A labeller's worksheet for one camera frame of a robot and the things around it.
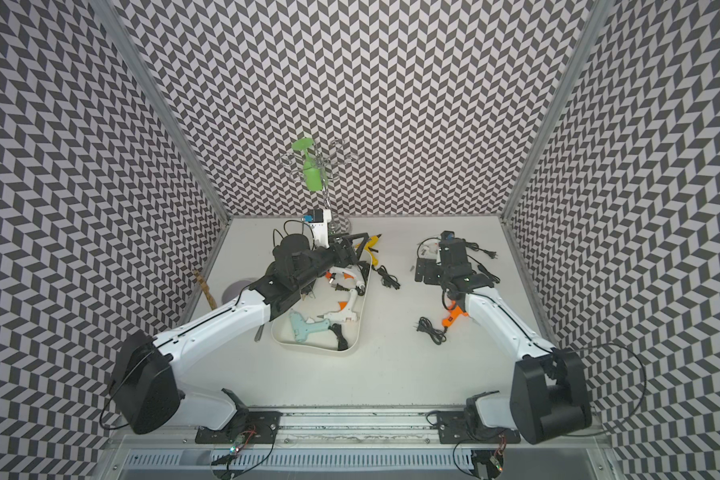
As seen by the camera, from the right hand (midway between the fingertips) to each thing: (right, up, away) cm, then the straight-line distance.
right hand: (434, 271), depth 87 cm
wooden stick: (-74, -7, +12) cm, 76 cm away
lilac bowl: (-61, -6, +3) cm, 61 cm away
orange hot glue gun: (+1, -19, +1) cm, 19 cm away
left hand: (-21, +10, -13) cm, 27 cm away
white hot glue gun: (-27, -12, +4) cm, 30 cm away
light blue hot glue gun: (-40, -17, +1) cm, 43 cm away
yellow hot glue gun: (-13, -4, +13) cm, 19 cm away
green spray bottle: (-39, +30, +14) cm, 51 cm away
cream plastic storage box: (-28, -20, 0) cm, 34 cm away
